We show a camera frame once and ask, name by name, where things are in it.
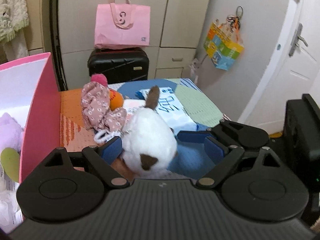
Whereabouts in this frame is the white brown plush cat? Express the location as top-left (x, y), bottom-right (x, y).
top-left (121, 86), bottom-right (177, 177)

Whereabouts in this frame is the pink floral fabric pouch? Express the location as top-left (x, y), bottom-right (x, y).
top-left (81, 82), bottom-right (127, 132)

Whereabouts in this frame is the orange pink plush toy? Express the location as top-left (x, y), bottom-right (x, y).
top-left (91, 74), bottom-right (124, 111)

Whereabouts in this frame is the purple plush toy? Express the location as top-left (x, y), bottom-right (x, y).
top-left (0, 113), bottom-right (24, 152)

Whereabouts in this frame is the colourful patterned mat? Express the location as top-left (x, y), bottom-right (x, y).
top-left (60, 78), bottom-right (227, 179)

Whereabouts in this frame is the white blue tissue pack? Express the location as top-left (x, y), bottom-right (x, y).
top-left (123, 87), bottom-right (199, 135)

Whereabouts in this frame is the green plush piece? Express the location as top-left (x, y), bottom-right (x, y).
top-left (1, 147), bottom-right (20, 183)

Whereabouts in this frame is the black suitcase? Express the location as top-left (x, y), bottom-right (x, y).
top-left (87, 48), bottom-right (149, 84)

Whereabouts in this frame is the colourful hanging gift bag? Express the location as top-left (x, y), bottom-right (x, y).
top-left (203, 15), bottom-right (244, 71)

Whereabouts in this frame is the pink storage box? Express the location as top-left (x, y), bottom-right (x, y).
top-left (0, 51), bottom-right (61, 233)

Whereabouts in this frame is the pink paper shopping bag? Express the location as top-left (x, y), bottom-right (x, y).
top-left (94, 0), bottom-right (151, 50)

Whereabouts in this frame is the white knitted garment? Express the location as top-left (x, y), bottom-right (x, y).
top-left (1, 0), bottom-right (29, 44)

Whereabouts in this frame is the silver door handle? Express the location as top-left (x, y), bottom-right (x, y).
top-left (289, 23), bottom-right (309, 57)

